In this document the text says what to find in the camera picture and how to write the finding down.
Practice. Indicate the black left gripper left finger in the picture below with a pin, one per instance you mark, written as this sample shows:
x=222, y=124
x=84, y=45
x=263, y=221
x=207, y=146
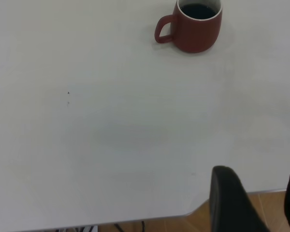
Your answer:
x=229, y=200

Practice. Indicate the red ceramic mug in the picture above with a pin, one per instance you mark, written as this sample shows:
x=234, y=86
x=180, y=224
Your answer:
x=195, y=36

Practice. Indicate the dark coffee liquid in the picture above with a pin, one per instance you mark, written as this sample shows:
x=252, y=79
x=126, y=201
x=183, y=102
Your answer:
x=198, y=12

